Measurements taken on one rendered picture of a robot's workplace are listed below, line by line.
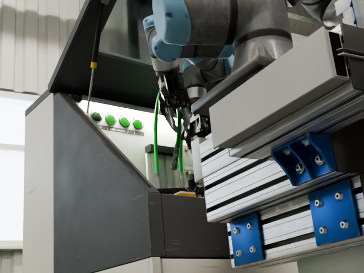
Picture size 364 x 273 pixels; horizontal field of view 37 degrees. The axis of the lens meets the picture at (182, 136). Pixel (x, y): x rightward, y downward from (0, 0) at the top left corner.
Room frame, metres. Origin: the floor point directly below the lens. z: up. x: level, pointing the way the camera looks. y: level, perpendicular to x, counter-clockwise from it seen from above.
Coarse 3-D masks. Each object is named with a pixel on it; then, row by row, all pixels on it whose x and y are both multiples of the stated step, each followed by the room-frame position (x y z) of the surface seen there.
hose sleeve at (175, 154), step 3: (174, 147) 1.58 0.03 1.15; (177, 147) 1.57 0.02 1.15; (174, 150) 1.58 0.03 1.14; (177, 150) 1.58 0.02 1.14; (174, 153) 1.59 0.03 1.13; (177, 153) 1.59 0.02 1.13; (174, 156) 1.60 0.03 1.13; (177, 156) 1.60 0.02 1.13; (174, 159) 1.61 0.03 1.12; (177, 159) 1.61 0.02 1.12; (174, 162) 1.62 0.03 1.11; (177, 162) 1.62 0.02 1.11; (174, 165) 1.63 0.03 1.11
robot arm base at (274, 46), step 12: (252, 36) 0.89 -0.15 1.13; (264, 36) 0.89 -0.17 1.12; (276, 36) 0.89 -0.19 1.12; (288, 36) 0.91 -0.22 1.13; (240, 48) 0.91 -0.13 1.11; (252, 48) 0.89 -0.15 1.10; (264, 48) 0.88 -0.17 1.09; (276, 48) 0.88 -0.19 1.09; (288, 48) 0.89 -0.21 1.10; (240, 60) 0.90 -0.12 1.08
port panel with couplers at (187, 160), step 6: (186, 144) 2.08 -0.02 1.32; (186, 150) 2.06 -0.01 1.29; (186, 156) 2.07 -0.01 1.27; (186, 162) 2.07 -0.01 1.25; (192, 162) 2.09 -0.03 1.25; (186, 168) 2.07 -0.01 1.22; (192, 168) 2.09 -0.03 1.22; (186, 174) 2.07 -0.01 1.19; (186, 180) 2.07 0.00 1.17; (186, 186) 2.06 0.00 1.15
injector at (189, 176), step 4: (188, 176) 1.72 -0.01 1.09; (192, 176) 1.72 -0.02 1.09; (188, 180) 1.72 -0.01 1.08; (192, 180) 1.72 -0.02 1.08; (188, 184) 1.72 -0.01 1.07; (192, 184) 1.72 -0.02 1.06; (196, 184) 1.73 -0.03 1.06; (192, 188) 1.72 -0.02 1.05; (196, 188) 1.71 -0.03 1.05; (196, 192) 1.71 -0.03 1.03
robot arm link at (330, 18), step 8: (320, 0) 1.37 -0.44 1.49; (328, 0) 1.37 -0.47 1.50; (336, 0) 1.37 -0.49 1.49; (312, 8) 1.41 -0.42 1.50; (320, 8) 1.40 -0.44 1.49; (328, 8) 1.38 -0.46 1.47; (312, 16) 1.49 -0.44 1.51; (320, 16) 1.42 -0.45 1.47; (328, 16) 1.40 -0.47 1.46; (336, 16) 1.39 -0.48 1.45; (328, 24) 1.44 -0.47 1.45; (336, 24) 1.41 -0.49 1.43
